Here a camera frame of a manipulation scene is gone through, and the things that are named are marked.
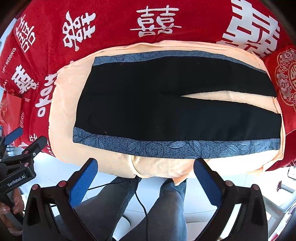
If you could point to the person left leg jeans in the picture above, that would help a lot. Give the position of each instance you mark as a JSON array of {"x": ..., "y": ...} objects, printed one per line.
[{"x": 101, "y": 213}]

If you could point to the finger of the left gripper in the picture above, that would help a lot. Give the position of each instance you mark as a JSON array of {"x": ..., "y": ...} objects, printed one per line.
[
  {"x": 34, "y": 148},
  {"x": 13, "y": 138}
]

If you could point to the red blanket white characters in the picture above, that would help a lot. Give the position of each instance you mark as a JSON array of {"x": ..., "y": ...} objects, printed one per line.
[{"x": 49, "y": 35}]

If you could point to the person leg jeans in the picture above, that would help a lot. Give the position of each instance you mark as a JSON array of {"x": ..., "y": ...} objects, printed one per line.
[
  {"x": 101, "y": 213},
  {"x": 165, "y": 220}
]

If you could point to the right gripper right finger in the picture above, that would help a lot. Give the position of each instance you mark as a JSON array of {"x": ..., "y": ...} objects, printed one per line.
[{"x": 251, "y": 221}]

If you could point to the peach cushion cover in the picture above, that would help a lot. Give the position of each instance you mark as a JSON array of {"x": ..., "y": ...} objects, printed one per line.
[{"x": 69, "y": 85}]

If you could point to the black pants blue trim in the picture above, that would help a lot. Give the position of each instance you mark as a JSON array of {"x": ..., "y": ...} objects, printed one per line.
[{"x": 177, "y": 104}]

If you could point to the person right leg jeans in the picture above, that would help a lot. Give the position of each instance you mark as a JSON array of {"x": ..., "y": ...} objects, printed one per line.
[{"x": 165, "y": 220}]

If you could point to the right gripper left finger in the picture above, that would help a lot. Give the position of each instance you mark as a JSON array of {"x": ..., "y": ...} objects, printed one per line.
[{"x": 39, "y": 222}]

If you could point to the red embroidered pillow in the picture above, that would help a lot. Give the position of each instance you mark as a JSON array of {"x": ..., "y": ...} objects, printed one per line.
[{"x": 281, "y": 68}]

